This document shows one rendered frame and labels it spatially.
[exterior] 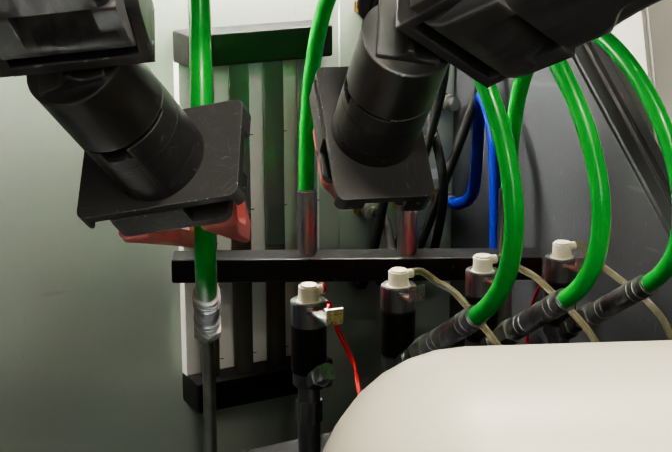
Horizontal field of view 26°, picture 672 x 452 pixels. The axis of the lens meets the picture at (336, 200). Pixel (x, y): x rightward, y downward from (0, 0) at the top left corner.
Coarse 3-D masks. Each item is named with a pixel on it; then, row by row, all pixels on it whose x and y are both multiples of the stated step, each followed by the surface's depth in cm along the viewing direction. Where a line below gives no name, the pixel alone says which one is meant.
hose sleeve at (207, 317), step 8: (192, 296) 97; (216, 296) 96; (200, 304) 96; (208, 304) 96; (216, 304) 96; (200, 312) 97; (208, 312) 97; (216, 312) 98; (200, 320) 99; (208, 320) 99; (216, 320) 100; (200, 328) 101; (208, 328) 101; (216, 328) 102
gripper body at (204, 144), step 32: (160, 128) 80; (192, 128) 83; (224, 128) 84; (96, 160) 81; (128, 160) 80; (160, 160) 81; (192, 160) 83; (224, 160) 83; (96, 192) 85; (128, 192) 83; (160, 192) 83; (192, 192) 83; (224, 192) 82
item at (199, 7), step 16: (192, 0) 92; (208, 0) 92; (192, 16) 91; (208, 16) 91; (192, 32) 90; (208, 32) 90; (192, 48) 90; (208, 48) 90; (192, 64) 89; (208, 64) 90; (192, 80) 89; (208, 80) 89; (192, 96) 89; (208, 96) 89; (208, 240) 90; (208, 256) 91; (208, 272) 92; (208, 288) 93
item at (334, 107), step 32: (320, 96) 96; (352, 128) 91; (384, 128) 90; (416, 128) 91; (352, 160) 94; (384, 160) 93; (416, 160) 95; (352, 192) 93; (384, 192) 93; (416, 192) 93
